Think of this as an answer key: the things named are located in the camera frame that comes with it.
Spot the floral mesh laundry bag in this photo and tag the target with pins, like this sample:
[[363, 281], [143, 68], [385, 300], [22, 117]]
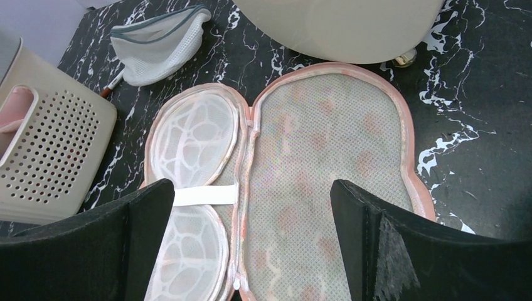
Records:
[[252, 210]]

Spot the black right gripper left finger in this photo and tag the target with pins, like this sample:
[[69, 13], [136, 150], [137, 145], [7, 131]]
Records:
[[105, 253]]

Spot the pink garment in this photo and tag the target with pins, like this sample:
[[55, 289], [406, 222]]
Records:
[[15, 109]]

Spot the white mesh laundry bag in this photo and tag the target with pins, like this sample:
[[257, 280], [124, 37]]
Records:
[[155, 48]]

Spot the cream round drum container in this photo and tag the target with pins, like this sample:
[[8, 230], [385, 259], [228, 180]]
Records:
[[349, 31]]

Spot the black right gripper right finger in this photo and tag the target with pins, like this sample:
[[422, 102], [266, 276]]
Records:
[[390, 253]]

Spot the cream perforated laundry basket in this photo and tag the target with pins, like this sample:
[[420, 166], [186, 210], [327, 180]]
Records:
[[50, 162]]

